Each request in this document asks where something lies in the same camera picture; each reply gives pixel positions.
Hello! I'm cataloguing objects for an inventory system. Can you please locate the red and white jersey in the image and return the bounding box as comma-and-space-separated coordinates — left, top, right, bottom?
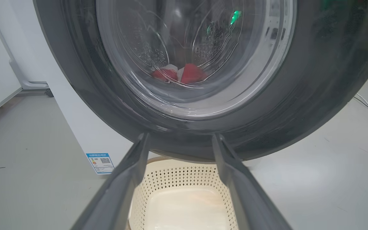
179, 63, 207, 84

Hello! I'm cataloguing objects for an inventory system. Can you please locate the white front-load washing machine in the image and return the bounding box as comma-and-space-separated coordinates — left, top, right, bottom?
0, 0, 162, 175

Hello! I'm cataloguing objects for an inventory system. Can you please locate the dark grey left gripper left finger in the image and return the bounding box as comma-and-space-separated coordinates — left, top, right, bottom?
71, 133, 150, 230

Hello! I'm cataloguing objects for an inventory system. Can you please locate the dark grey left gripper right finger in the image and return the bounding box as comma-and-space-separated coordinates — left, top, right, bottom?
212, 133, 292, 230

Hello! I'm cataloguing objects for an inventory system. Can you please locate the metal stand leg with caster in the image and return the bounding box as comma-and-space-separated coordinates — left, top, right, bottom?
0, 0, 54, 98

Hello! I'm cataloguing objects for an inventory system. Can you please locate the blue energy label sticker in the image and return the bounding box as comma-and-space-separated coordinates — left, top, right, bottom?
86, 153, 115, 175

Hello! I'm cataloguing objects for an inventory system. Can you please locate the cream perforated laundry basket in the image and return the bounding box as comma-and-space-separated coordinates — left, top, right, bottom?
128, 157, 239, 230

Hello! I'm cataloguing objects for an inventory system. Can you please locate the round black glass washer door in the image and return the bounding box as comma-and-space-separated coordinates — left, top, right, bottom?
33, 0, 368, 162

